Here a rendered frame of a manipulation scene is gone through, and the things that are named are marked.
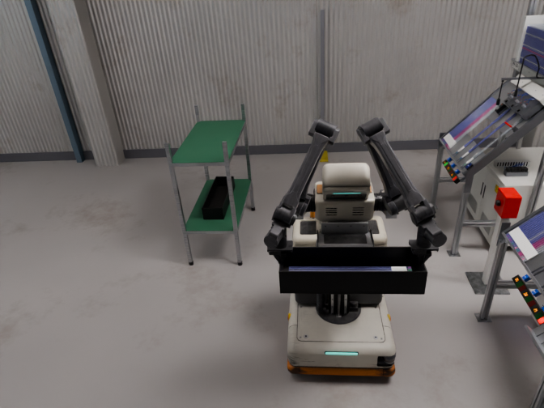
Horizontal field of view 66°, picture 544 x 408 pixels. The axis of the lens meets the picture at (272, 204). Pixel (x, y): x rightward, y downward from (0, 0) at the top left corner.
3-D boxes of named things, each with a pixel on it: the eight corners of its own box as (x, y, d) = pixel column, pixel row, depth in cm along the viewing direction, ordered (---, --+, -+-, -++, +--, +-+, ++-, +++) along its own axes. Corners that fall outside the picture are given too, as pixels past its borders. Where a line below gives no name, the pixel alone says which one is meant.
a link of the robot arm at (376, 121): (371, 112, 175) (349, 124, 175) (383, 116, 162) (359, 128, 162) (407, 202, 189) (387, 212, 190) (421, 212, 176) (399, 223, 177)
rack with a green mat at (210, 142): (188, 265, 354) (163, 144, 298) (211, 209, 432) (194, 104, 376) (242, 265, 349) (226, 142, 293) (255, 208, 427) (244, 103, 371)
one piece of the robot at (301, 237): (296, 291, 294) (291, 187, 252) (376, 291, 289) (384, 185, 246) (295, 328, 266) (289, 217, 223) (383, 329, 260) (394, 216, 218)
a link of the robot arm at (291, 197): (339, 132, 170) (315, 121, 171) (341, 127, 164) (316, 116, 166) (294, 227, 164) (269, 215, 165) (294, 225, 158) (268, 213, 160)
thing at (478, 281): (474, 294, 304) (497, 201, 265) (465, 272, 325) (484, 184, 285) (509, 295, 302) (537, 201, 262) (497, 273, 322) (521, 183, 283)
